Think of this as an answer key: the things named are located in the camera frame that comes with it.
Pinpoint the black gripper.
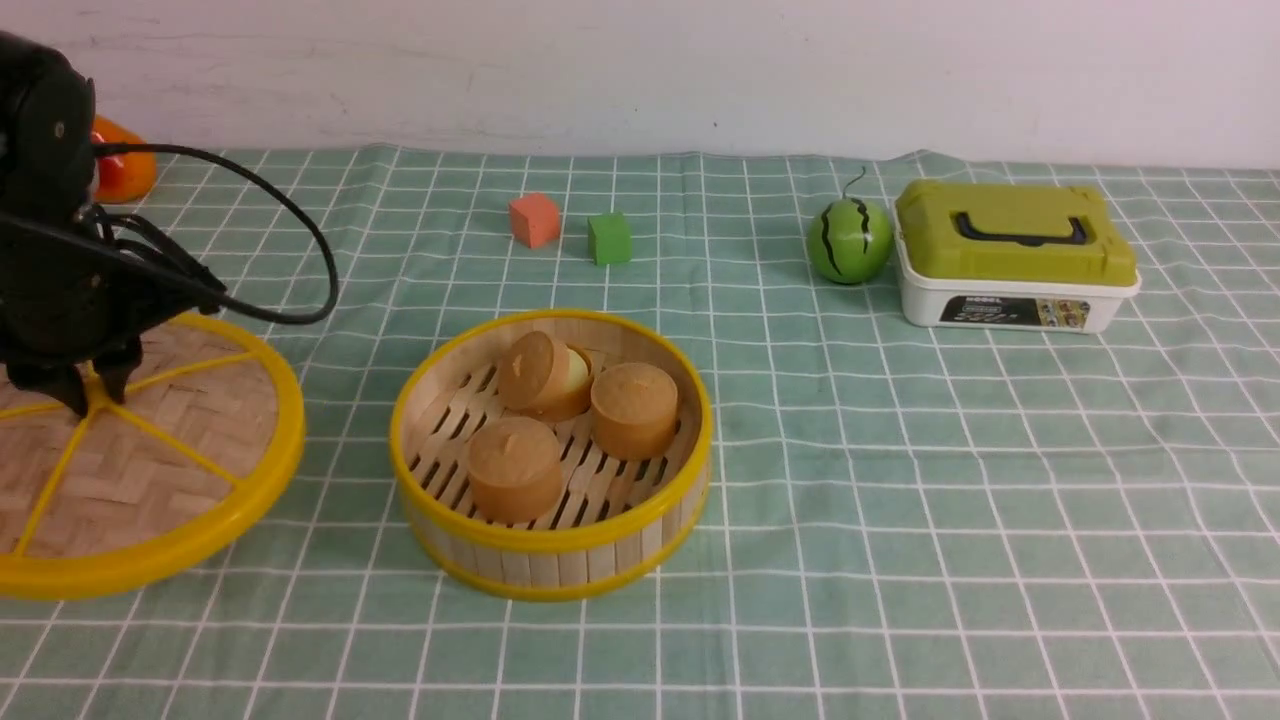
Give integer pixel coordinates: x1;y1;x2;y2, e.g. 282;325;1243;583
3;205;227;418

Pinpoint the woven steamer lid yellow rim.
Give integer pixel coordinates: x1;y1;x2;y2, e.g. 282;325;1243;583
1;313;306;600

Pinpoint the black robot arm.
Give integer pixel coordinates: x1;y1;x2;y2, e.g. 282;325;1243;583
1;32;225;416

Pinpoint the bamboo steamer basket yellow rim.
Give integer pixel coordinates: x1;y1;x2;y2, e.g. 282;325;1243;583
389;310;714;602

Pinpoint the orange toy fruit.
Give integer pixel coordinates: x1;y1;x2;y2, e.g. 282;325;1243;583
91;115;157;205

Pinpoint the brown bun front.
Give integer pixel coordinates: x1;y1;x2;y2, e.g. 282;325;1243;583
466;416;564;525

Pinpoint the brown bun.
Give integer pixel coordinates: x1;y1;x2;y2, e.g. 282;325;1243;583
590;363;678;461
466;416;564;525
497;331;594;423

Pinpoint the brown bun back left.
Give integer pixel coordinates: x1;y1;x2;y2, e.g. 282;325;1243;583
497;331;594;423

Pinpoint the orange foam cube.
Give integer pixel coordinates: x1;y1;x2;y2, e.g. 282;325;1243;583
508;192;562;249

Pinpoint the green foam cube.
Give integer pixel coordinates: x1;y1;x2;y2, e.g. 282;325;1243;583
588;211;634;266

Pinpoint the brown bun right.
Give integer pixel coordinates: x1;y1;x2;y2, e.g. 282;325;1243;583
590;363;678;461

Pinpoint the green toy watermelon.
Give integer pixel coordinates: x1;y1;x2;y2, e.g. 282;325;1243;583
805;167;893;284

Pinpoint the green white lidded box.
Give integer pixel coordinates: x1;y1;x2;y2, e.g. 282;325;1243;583
893;179;1140;334

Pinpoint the black cable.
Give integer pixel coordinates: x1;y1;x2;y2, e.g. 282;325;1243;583
78;143;340;325

